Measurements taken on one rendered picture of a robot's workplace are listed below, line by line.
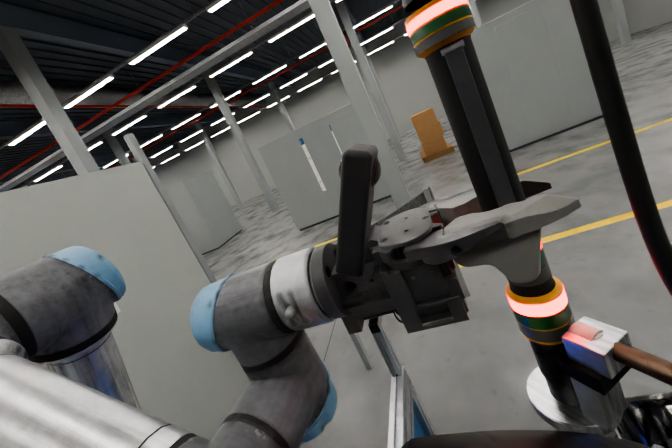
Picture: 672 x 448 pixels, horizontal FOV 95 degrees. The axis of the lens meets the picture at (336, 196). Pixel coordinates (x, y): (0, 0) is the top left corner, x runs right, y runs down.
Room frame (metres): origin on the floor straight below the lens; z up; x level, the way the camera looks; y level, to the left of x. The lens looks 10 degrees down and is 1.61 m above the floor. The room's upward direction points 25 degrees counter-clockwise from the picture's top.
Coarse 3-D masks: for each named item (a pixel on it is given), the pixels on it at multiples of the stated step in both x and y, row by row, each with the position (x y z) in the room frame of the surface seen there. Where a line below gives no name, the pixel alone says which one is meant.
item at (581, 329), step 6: (576, 324) 0.21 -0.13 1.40; (582, 324) 0.21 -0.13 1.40; (570, 330) 0.21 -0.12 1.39; (576, 330) 0.20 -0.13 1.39; (582, 330) 0.20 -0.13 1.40; (588, 330) 0.20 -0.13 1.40; (594, 330) 0.20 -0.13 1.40; (600, 330) 0.20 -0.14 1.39; (582, 336) 0.20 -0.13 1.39; (588, 336) 0.20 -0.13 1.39; (594, 336) 0.19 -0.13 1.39; (600, 336) 0.19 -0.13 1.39
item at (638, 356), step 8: (616, 344) 0.18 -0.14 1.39; (624, 344) 0.18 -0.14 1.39; (616, 352) 0.18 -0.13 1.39; (624, 352) 0.18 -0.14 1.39; (632, 352) 0.17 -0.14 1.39; (640, 352) 0.17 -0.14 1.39; (616, 360) 0.18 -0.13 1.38; (624, 360) 0.18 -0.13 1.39; (632, 360) 0.17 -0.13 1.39; (640, 360) 0.17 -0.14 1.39; (648, 360) 0.17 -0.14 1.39; (656, 360) 0.16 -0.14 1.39; (664, 360) 0.16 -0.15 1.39; (640, 368) 0.17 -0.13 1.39; (648, 368) 0.16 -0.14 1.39; (656, 368) 0.16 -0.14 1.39; (664, 368) 0.16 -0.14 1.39; (656, 376) 0.16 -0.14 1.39; (664, 376) 0.16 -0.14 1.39
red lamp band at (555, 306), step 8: (560, 296) 0.22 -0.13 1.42; (512, 304) 0.24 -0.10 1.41; (520, 304) 0.23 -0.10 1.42; (544, 304) 0.22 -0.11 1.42; (552, 304) 0.21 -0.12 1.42; (560, 304) 0.22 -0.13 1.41; (520, 312) 0.23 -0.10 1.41; (528, 312) 0.22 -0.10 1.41; (536, 312) 0.22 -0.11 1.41; (544, 312) 0.22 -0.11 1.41; (552, 312) 0.21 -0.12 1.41
